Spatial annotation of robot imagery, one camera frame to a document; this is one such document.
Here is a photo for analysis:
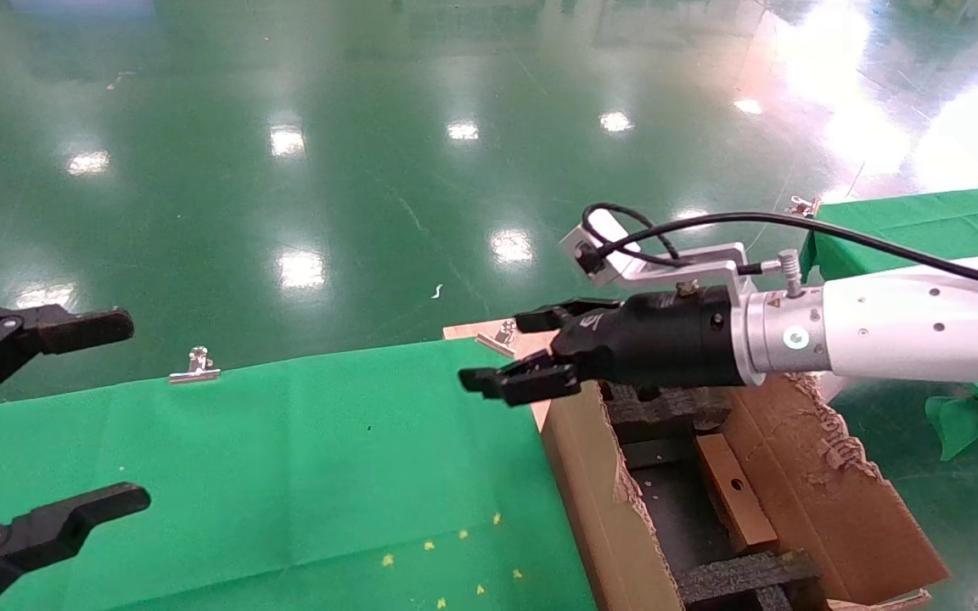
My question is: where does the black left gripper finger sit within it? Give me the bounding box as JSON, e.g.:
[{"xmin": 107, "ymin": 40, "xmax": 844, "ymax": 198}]
[
  {"xmin": 0, "ymin": 484, "xmax": 152, "ymax": 611},
  {"xmin": 0, "ymin": 303, "xmax": 135, "ymax": 418}
]

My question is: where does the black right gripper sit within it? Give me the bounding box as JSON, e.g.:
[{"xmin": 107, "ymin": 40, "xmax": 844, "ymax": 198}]
[{"xmin": 459, "ymin": 287, "xmax": 745, "ymax": 406}]

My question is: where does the small brown box with holes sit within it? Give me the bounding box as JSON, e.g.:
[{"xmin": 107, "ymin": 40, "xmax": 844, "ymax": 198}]
[{"xmin": 695, "ymin": 433, "xmax": 780, "ymax": 554}]

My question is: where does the large open cardboard carton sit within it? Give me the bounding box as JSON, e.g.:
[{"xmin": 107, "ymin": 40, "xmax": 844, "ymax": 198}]
[{"xmin": 540, "ymin": 373, "xmax": 953, "ymax": 611}]

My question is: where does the light wooden board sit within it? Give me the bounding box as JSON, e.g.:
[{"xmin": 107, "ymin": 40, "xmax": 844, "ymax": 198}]
[{"xmin": 442, "ymin": 318, "xmax": 592, "ymax": 429}]

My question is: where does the notched black foam block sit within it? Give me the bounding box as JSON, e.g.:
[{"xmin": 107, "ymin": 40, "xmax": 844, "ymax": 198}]
[{"xmin": 604, "ymin": 382, "xmax": 732, "ymax": 435}]

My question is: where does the black foam base sheet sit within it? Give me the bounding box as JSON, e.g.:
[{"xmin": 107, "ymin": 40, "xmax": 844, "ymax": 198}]
[{"xmin": 622, "ymin": 437, "xmax": 740, "ymax": 578}]

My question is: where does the large flat green tablecloth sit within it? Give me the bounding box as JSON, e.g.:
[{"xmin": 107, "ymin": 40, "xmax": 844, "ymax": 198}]
[{"xmin": 0, "ymin": 338, "xmax": 599, "ymax": 611}]

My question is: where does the long black foam block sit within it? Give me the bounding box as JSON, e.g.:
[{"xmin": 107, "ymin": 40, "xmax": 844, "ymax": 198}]
[{"xmin": 676, "ymin": 550, "xmax": 821, "ymax": 611}]

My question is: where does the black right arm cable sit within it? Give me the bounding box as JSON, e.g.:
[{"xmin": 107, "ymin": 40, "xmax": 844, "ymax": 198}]
[{"xmin": 581, "ymin": 202, "xmax": 978, "ymax": 295}]

